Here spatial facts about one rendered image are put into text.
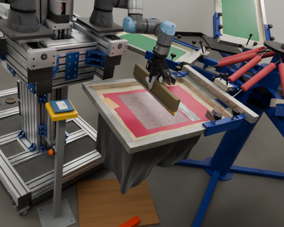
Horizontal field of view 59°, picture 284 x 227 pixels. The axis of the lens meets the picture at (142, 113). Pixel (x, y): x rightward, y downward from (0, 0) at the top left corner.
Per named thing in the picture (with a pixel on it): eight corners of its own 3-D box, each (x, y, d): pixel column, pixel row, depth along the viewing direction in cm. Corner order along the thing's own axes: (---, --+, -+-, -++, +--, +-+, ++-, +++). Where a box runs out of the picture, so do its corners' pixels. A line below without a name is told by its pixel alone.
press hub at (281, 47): (218, 189, 239) (298, 56, 165) (191, 160, 264) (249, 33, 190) (244, 177, 260) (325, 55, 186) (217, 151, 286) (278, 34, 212)
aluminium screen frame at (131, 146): (129, 154, 113) (130, 148, 111) (81, 88, 151) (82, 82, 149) (238, 124, 156) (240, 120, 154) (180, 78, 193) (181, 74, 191)
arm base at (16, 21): (1, 22, 126) (-1, 1, 120) (31, 21, 136) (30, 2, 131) (15, 33, 119) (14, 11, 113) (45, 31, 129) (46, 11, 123)
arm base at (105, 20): (84, 19, 160) (85, 2, 154) (103, 18, 170) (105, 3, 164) (99, 28, 152) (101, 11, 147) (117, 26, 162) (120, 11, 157)
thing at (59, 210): (44, 235, 170) (45, 123, 117) (36, 208, 184) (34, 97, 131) (76, 223, 182) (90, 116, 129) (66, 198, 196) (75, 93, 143)
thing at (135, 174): (125, 194, 147) (141, 140, 124) (122, 189, 149) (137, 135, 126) (184, 173, 172) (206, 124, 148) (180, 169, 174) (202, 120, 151)
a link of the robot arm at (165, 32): (171, 20, 127) (180, 26, 121) (165, 41, 133) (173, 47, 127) (158, 19, 123) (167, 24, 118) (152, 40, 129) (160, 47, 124)
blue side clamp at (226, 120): (204, 137, 139) (209, 127, 136) (198, 131, 143) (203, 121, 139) (238, 127, 156) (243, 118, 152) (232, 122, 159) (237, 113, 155)
